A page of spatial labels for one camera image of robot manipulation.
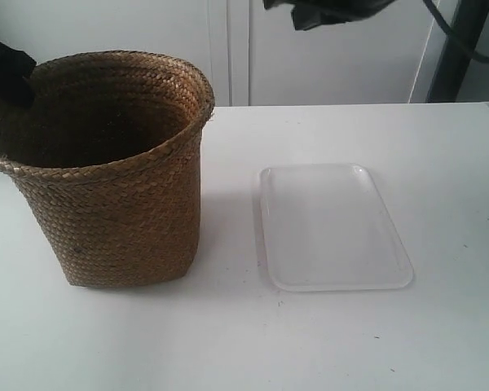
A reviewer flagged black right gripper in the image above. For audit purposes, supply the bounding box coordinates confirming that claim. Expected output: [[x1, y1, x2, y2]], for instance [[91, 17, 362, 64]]
[[262, 0, 387, 31]]

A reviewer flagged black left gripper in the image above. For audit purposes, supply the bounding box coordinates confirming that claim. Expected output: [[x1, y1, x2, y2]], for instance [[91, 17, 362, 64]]
[[0, 42, 37, 108]]

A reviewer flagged brown woven wicker basket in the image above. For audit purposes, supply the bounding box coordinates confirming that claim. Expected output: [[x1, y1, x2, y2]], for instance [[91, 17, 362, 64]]
[[0, 51, 215, 288]]

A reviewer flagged white cabinet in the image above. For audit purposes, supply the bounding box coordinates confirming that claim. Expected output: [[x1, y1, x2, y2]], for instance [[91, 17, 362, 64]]
[[0, 1, 446, 106]]

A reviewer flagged clear plastic tray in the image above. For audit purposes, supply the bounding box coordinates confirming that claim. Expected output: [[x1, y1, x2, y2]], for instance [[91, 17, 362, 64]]
[[258, 164, 414, 292]]

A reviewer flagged black cable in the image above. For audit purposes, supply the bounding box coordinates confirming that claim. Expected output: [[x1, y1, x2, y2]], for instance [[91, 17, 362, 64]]
[[421, 0, 489, 63]]

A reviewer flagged dark metal post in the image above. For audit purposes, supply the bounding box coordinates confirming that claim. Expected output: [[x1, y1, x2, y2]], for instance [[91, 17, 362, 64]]
[[424, 0, 489, 103]]

